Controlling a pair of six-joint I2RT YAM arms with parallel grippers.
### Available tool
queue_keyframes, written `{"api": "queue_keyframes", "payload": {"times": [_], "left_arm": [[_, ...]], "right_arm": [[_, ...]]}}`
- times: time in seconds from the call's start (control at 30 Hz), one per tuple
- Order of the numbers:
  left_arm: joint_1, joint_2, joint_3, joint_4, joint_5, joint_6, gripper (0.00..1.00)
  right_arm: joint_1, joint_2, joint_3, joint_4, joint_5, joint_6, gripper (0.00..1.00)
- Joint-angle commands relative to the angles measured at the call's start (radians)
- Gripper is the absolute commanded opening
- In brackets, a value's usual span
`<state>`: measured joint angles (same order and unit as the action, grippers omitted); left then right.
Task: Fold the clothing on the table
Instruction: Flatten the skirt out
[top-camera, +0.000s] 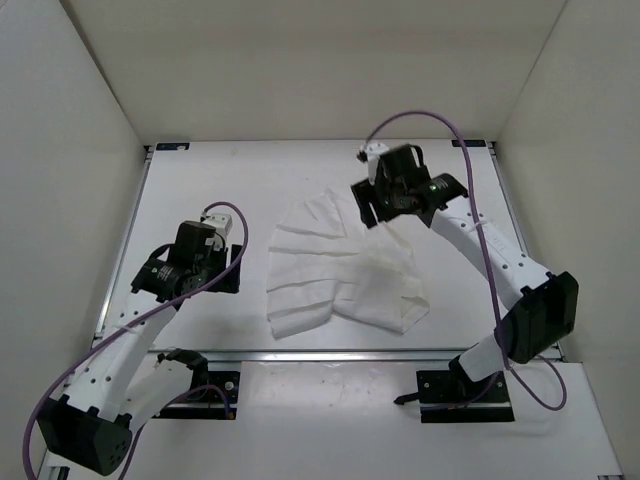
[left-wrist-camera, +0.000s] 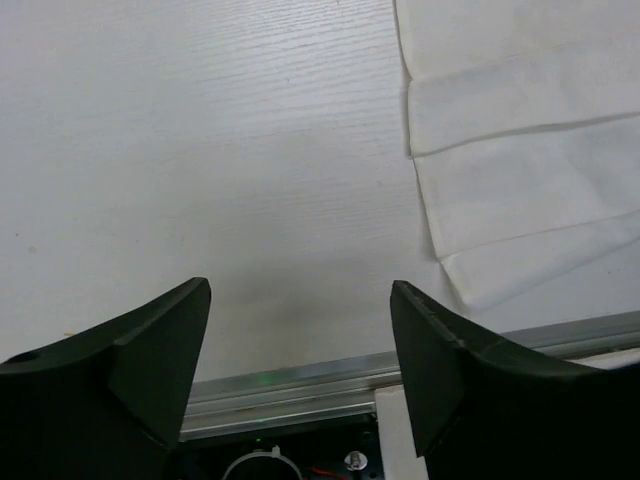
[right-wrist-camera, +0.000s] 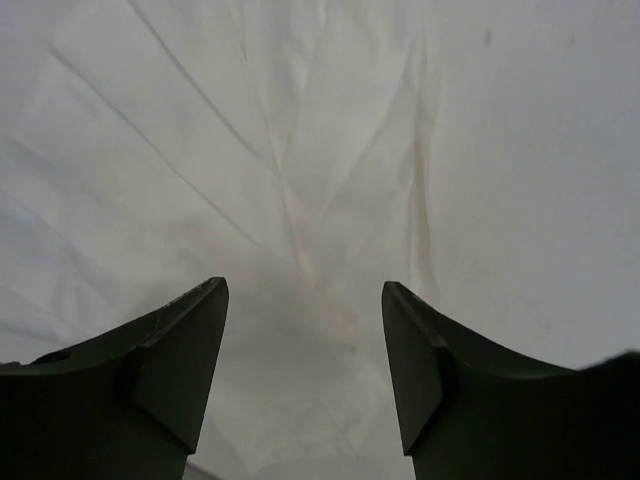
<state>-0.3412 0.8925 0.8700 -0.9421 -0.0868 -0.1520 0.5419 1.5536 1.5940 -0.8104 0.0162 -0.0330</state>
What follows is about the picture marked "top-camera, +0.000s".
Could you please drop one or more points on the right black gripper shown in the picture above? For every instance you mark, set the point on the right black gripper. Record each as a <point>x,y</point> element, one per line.
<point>366,194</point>

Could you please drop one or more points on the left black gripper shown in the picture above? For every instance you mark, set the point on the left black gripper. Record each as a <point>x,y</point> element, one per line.
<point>233,280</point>

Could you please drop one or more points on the white pleated skirt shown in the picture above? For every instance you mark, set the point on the white pleated skirt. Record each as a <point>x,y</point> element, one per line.
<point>325,262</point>

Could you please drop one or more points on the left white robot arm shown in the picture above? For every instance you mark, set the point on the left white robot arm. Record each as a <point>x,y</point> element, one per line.
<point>95,420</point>

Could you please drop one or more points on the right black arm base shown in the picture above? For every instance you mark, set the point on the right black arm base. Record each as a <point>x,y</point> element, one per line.
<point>436,395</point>

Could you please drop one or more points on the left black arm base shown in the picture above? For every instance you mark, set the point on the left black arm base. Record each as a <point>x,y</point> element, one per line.
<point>212,395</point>

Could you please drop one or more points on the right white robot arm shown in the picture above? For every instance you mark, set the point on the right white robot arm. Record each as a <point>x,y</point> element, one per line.
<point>541,306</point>

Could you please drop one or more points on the right blue corner label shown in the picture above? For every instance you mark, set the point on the right blue corner label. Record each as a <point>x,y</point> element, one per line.
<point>472,143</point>

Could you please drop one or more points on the blue corner label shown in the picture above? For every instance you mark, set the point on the blue corner label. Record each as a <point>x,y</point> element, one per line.
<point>472,143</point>
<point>172,146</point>

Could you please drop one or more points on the left blue corner label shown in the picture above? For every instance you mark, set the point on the left blue corner label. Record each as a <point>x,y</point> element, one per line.
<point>172,146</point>

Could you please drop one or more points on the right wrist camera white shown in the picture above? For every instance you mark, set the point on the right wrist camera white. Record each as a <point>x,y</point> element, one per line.
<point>370,156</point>

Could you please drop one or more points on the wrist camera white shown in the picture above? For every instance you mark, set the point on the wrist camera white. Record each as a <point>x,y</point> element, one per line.
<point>222,223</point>
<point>370,156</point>

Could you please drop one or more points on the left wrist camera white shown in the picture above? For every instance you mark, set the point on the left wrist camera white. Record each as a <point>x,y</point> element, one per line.
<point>222,223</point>

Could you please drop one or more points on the aluminium front rail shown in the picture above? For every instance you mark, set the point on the aluminium front rail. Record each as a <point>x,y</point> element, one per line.
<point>329,356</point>

